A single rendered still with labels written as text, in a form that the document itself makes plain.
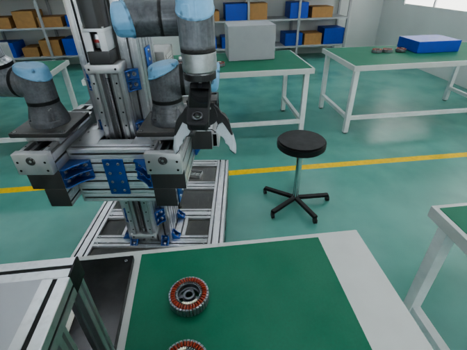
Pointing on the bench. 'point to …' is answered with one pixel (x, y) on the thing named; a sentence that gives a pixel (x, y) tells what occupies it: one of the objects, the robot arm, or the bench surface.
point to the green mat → (247, 300)
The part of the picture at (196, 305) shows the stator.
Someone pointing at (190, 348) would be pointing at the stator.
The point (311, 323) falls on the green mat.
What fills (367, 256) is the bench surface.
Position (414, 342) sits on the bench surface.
